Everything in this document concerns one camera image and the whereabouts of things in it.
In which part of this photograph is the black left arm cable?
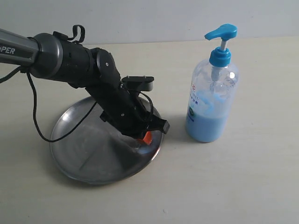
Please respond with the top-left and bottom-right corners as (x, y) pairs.
(0, 67), (99, 142)

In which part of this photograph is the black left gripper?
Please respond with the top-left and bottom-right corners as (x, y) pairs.
(100, 88), (170, 145)

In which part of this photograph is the clear blue pump soap bottle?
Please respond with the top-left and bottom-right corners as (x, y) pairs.
(185, 24), (239, 143)

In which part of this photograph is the round stainless steel plate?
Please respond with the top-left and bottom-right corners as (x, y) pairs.
(50, 97), (164, 185)

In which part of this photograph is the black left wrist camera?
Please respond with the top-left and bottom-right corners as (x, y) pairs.
(121, 76), (154, 91)

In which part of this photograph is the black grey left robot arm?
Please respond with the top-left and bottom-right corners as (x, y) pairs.
(0, 25), (170, 144)

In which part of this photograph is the blue soap blob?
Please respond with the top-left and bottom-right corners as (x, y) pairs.
(132, 141), (152, 154)

